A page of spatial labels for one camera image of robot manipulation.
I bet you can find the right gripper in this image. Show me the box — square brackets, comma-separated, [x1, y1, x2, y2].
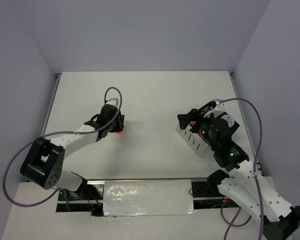
[177, 107, 219, 151]

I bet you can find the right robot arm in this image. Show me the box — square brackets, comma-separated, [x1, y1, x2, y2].
[177, 107, 300, 240]

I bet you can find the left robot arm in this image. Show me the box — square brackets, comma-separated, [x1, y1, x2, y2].
[20, 104, 125, 200]

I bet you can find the white compartment organizer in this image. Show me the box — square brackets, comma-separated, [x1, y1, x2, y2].
[176, 123, 213, 159]

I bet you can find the black tray container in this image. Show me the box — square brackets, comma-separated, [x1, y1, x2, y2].
[199, 99, 240, 133]

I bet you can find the silver taped panel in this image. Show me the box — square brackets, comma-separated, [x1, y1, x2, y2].
[103, 179, 195, 217]

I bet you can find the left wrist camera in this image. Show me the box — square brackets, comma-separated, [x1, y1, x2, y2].
[105, 97, 120, 108]

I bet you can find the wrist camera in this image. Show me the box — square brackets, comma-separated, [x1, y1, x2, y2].
[105, 97, 120, 108]
[203, 99, 226, 118]

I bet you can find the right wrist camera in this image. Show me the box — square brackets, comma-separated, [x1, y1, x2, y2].
[203, 99, 226, 118]

